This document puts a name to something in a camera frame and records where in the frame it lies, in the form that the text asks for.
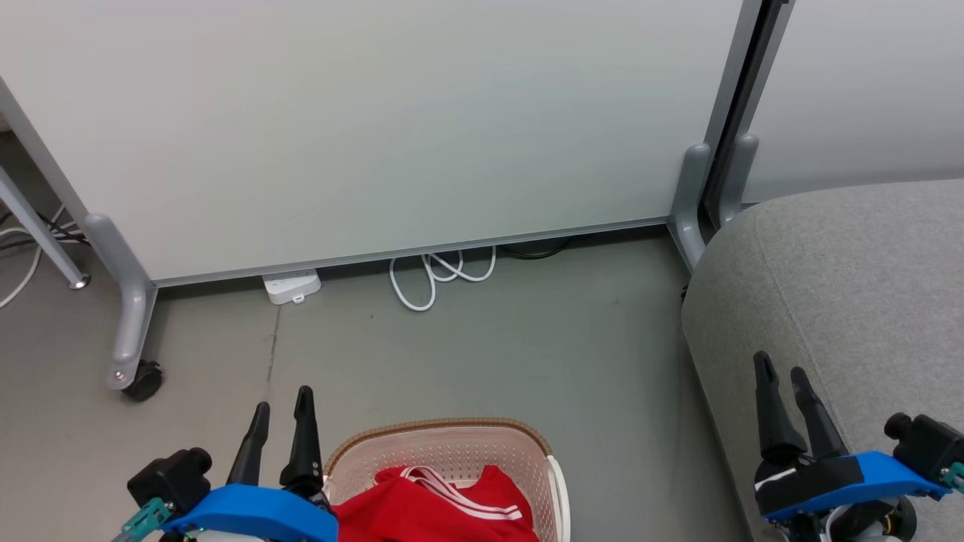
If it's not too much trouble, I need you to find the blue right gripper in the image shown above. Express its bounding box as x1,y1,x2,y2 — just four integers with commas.
753,351,952,525

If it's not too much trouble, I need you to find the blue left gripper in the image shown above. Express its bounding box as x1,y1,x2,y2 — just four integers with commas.
160,385,340,542

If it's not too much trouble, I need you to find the red garment with white stripes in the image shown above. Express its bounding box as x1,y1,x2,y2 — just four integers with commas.
331,465,540,542

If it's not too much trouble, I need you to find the grey fabric sofa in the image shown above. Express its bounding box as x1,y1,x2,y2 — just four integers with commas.
681,178,964,542

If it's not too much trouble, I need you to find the black caster wheel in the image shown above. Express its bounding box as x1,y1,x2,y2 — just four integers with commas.
120,360,164,402

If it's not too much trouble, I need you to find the white power strip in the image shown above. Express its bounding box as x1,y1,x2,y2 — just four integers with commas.
262,269,322,306

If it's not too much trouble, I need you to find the beige perforated laundry basket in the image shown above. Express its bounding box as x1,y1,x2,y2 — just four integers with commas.
322,418,571,542

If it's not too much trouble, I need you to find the grey partition foot with caster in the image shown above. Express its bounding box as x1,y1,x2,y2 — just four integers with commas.
83,214,159,391

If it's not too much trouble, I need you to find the grey metal table leg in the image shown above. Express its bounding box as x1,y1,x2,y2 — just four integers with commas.
0,166,91,291

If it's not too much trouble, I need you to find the white partition panel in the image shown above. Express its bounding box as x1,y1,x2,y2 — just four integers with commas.
742,0,964,204
0,0,765,288

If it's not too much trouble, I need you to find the left arm cable teal plug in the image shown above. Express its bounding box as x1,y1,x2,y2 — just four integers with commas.
117,498,175,542

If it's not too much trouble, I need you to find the coiled white cable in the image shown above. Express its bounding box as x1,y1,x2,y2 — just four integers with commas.
389,246,498,312

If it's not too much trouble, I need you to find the black floor cables bundle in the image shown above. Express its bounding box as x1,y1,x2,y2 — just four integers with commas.
0,211,87,246

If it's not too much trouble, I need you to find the thin white floor cable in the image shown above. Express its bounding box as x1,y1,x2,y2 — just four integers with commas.
0,203,69,310

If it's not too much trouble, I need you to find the black cable under partition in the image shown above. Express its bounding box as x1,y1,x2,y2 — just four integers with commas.
499,237,573,261

